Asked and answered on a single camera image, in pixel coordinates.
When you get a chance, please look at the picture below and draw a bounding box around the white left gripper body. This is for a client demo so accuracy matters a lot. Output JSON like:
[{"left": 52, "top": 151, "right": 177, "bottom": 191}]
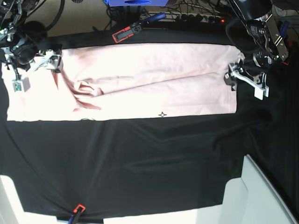
[{"left": 227, "top": 52, "right": 270, "bottom": 100}]

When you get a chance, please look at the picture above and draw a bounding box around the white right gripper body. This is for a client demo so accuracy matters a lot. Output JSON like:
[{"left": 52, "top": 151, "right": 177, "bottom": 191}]
[{"left": 12, "top": 49, "right": 63, "bottom": 92}]

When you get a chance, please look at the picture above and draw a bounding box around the pink T-shirt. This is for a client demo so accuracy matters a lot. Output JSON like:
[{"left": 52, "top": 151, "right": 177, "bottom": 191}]
[{"left": 1, "top": 43, "right": 240, "bottom": 121}]

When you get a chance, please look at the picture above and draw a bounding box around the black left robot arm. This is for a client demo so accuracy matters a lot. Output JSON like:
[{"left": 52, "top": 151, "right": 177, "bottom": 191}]
[{"left": 224, "top": 0, "right": 289, "bottom": 100}]

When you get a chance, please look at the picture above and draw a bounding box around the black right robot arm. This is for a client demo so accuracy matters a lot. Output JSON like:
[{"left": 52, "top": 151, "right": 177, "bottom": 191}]
[{"left": 0, "top": 0, "right": 65, "bottom": 92}]

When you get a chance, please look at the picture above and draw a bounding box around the orange black clamp right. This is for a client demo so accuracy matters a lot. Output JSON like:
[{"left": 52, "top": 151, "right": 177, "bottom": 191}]
[{"left": 277, "top": 21, "right": 290, "bottom": 65}]

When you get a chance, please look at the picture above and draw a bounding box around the orange black clamp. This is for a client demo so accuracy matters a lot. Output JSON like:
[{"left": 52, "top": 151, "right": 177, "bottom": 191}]
[
  {"left": 112, "top": 13, "right": 166, "bottom": 43},
  {"left": 277, "top": 21, "right": 290, "bottom": 65}
]

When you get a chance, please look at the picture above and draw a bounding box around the orange black clamp top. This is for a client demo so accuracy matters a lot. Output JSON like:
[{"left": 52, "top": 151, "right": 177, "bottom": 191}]
[{"left": 112, "top": 13, "right": 166, "bottom": 43}]

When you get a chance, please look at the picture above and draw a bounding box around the blue plastic box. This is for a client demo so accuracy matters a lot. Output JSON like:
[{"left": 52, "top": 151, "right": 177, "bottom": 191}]
[{"left": 104, "top": 0, "right": 168, "bottom": 7}]

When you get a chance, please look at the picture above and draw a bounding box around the black power strip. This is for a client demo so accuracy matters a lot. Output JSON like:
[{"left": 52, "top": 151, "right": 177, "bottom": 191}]
[{"left": 163, "top": 12, "right": 226, "bottom": 24}]

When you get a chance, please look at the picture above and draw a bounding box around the white box right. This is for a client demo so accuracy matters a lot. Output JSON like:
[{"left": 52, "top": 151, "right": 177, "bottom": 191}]
[{"left": 221, "top": 154, "right": 299, "bottom": 224}]

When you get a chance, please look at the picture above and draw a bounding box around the white box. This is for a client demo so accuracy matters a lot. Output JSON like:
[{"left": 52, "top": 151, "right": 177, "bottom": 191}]
[
  {"left": 0, "top": 175, "right": 29, "bottom": 224},
  {"left": 221, "top": 154, "right": 299, "bottom": 224}
]

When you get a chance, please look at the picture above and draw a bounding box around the black table cloth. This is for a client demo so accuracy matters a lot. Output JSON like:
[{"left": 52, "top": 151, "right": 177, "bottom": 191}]
[{"left": 0, "top": 29, "right": 299, "bottom": 220}]

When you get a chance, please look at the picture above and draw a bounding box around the white box left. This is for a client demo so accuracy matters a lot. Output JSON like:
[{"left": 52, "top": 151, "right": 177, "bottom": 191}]
[{"left": 0, "top": 175, "right": 29, "bottom": 224}]

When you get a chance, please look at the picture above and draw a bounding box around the blue clamp bottom edge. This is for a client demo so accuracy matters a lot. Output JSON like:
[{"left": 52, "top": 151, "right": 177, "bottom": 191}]
[{"left": 68, "top": 204, "right": 86, "bottom": 224}]

